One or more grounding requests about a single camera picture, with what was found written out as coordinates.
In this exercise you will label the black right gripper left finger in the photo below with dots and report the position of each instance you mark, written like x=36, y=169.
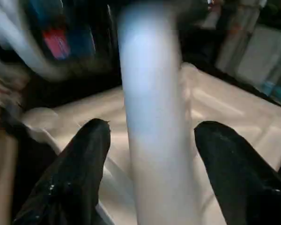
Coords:
x=68, y=187

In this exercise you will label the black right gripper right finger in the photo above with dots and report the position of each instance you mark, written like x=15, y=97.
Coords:
x=243, y=182

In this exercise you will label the white plastic table top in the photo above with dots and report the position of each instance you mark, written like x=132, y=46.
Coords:
x=224, y=110

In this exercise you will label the white plastic table leg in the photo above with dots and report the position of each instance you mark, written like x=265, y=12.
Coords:
x=154, y=93

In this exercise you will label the light blue plastic stand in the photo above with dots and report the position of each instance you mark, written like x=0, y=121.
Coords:
x=274, y=86

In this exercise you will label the black mat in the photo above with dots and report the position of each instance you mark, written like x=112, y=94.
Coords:
x=89, y=86

